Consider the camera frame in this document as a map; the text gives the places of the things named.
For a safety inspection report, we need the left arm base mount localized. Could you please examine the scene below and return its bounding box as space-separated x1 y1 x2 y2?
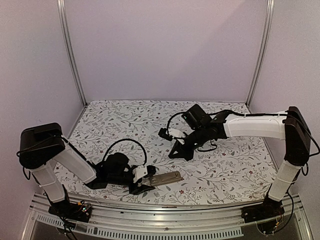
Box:
48 200 93 223

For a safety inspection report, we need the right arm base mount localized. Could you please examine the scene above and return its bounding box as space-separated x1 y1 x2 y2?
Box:
241 203 285 236

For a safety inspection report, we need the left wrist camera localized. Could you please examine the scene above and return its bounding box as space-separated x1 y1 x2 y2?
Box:
132 165 147 183

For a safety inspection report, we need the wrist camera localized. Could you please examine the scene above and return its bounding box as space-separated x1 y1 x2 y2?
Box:
132 165 147 183
158 128 187 141

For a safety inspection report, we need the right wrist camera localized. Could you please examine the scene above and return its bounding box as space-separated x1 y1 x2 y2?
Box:
158 128 187 141

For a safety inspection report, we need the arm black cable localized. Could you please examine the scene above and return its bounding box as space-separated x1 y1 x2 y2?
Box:
103 138 148 168
166 111 187 133

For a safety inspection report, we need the aluminium front rail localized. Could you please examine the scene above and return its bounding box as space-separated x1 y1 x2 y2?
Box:
20 194 315 240

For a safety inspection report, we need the aluminium frame post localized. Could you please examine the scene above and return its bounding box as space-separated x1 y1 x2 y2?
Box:
245 0 275 109
56 0 88 108

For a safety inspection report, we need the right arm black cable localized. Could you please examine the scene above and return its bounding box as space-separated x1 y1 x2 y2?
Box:
166 111 187 133

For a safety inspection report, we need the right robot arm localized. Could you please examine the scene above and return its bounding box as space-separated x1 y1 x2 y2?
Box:
166 104 313 218

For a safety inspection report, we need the right aluminium frame post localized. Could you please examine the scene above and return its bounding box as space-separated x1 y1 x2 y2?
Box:
245 0 275 109

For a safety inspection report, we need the floral tablecloth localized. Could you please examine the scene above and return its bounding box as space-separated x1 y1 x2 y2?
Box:
54 100 276 205

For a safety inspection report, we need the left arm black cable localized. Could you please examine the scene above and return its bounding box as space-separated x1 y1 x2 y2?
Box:
103 138 148 168

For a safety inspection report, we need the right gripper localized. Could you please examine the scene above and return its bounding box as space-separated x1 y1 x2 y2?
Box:
167 127 207 163

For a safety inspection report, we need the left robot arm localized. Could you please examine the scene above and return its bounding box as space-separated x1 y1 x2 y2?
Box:
16 122 156 217

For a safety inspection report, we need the beige remote control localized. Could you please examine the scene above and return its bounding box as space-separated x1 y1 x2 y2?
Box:
149 171 182 187

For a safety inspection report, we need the left aluminium frame post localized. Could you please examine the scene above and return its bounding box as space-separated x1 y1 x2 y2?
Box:
56 0 88 108

